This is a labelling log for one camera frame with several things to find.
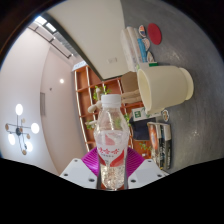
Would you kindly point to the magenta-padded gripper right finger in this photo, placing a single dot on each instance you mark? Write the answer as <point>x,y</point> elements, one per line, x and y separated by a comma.
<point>148,171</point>

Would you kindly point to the white paper pack stack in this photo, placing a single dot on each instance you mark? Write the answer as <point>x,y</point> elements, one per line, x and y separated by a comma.
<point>130,46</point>

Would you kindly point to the round bulb ceiling lamp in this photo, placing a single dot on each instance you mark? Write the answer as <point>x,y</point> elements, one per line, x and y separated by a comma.
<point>19,130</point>

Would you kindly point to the dark blue chair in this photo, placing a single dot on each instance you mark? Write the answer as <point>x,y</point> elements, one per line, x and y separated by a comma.
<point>140,130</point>

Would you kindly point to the dark book stack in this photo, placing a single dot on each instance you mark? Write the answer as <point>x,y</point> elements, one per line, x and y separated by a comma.
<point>160,146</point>

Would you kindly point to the window with grey blinds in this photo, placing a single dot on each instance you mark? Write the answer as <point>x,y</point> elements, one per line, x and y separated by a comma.
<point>56,36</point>

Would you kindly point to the clear plastic water bottle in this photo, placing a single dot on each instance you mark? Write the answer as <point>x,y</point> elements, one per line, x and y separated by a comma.
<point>111,133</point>

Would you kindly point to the brown chair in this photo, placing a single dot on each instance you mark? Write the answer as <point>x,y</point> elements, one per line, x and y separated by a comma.
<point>129,81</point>

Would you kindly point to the wooden shelf unit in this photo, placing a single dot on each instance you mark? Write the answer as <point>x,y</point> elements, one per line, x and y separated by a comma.
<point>86,100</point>

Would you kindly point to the green white box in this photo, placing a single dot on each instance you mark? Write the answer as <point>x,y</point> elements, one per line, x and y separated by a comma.
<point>153,64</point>

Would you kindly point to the cream plastic mug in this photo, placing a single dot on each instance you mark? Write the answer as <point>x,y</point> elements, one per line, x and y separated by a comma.
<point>166,86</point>

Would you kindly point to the small round printed badge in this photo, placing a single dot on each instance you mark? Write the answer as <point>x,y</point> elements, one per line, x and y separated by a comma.
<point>150,57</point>
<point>142,30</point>
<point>146,43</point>
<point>165,115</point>

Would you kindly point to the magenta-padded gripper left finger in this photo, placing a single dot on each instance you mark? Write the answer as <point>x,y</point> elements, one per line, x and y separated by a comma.
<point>75,171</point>

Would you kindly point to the flat round red coaster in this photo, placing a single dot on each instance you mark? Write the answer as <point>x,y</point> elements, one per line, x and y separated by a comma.
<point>154,33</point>

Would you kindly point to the white wall socket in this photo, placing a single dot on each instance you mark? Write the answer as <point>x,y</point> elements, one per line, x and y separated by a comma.
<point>112,60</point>

